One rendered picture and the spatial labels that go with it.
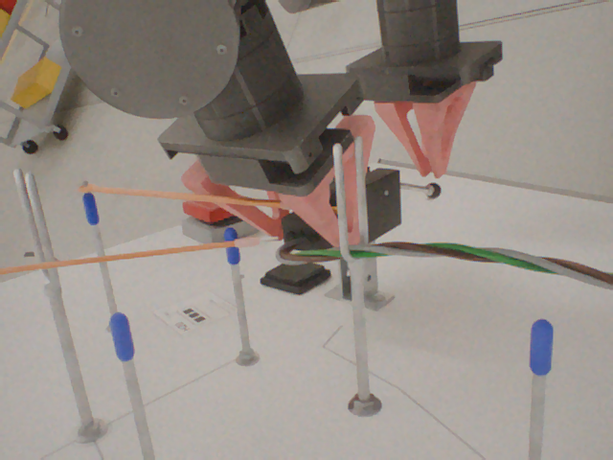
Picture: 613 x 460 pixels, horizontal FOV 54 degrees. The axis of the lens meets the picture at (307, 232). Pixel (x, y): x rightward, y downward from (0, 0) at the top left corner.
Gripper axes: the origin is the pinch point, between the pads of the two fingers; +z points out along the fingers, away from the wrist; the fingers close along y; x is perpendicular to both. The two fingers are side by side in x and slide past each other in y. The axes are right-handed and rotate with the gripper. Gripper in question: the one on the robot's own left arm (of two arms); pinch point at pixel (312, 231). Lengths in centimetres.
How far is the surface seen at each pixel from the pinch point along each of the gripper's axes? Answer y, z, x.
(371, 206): 1.7, 1.1, 3.9
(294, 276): -5.5, 6.9, 1.0
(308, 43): -148, 76, 164
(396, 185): 1.7, 2.0, 6.9
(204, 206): -19.5, 6.2, 5.6
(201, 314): -8.7, 4.9, -5.5
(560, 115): -31, 79, 122
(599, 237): 10.7, 16.5, 18.6
